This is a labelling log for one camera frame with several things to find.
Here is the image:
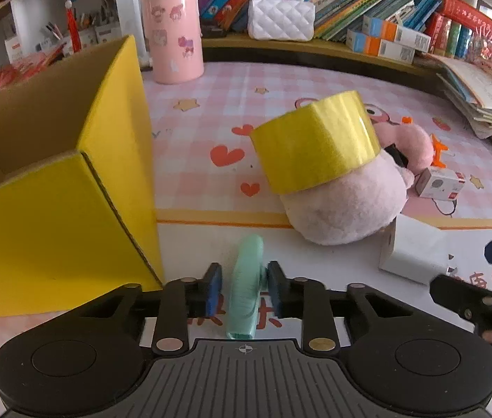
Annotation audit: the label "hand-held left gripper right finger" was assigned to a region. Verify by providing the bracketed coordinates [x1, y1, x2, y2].
[267, 261, 423, 355]

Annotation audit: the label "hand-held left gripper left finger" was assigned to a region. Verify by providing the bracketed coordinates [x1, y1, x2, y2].
[69, 262, 223, 356]

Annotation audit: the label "green plastic bag roll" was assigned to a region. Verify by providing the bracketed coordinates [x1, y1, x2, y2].
[226, 234, 268, 340]

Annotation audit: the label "pink plush toy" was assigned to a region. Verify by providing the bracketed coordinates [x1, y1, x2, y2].
[281, 115, 448, 245]

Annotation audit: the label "yellow cardboard box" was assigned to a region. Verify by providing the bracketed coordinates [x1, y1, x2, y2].
[0, 35, 165, 319]

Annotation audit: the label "plain white box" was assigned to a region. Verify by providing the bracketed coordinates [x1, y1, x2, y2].
[379, 215, 451, 286]

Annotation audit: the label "small white red box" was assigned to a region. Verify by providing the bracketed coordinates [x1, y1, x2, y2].
[416, 166, 467, 201]

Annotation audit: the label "yellow tape roll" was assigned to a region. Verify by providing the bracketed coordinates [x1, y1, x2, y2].
[250, 91, 381, 194]

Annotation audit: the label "stack of papers and booklets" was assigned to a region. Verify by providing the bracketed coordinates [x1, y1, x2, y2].
[435, 54, 492, 157]

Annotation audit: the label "pink checked tablecloth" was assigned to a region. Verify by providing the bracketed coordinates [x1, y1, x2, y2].
[0, 61, 492, 418]

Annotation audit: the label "glittery pink crown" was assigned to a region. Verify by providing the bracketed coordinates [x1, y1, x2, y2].
[468, 30, 492, 79]

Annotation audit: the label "upright red green books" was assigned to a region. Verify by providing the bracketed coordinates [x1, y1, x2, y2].
[424, 11, 474, 58]

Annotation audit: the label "thick red book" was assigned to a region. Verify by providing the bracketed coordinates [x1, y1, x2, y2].
[440, 0, 492, 40]

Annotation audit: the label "pink cartoon cylinder container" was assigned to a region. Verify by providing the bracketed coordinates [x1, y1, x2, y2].
[138, 0, 205, 84]

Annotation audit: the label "white quilted pearl handbag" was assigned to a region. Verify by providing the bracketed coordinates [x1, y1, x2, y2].
[247, 0, 316, 42]

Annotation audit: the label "pen holder with pens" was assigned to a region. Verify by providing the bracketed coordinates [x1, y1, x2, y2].
[37, 0, 121, 53]

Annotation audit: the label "red paper cutouts stack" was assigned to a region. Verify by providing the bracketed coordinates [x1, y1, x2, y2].
[0, 48, 68, 105]

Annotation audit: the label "row of colourful books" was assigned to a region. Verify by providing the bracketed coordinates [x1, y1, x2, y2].
[180, 0, 443, 44]

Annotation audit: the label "red tassel ornament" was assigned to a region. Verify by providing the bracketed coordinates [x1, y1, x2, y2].
[64, 0, 82, 55]

